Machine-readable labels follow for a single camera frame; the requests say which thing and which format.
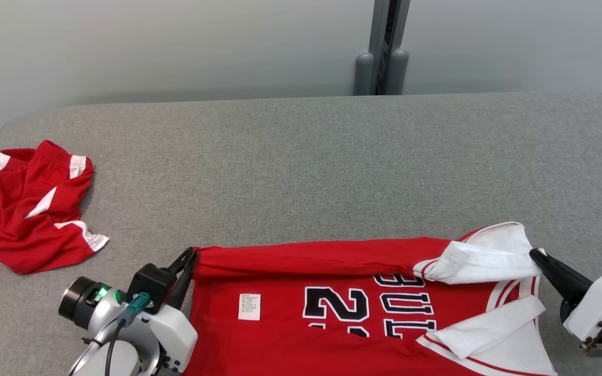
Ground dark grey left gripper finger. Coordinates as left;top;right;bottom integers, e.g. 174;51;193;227
167;251;200;310
161;247;196;277

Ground left cable with teal connector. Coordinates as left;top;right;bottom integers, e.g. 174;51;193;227
103;292;152;376

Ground red shorts with white stripes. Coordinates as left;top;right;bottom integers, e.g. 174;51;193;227
0;139;110;275

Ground grey fabric sofa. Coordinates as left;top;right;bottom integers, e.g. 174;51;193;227
0;92;602;376

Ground red Bulls basketball jersey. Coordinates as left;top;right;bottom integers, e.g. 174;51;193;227
183;221;558;376

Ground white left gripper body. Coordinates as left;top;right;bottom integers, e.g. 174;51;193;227
144;305;199;372

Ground grey partition post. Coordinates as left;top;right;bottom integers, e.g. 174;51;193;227
353;0;411;96

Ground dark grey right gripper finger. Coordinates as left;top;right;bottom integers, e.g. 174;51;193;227
529;249;593;293
539;266;589;307

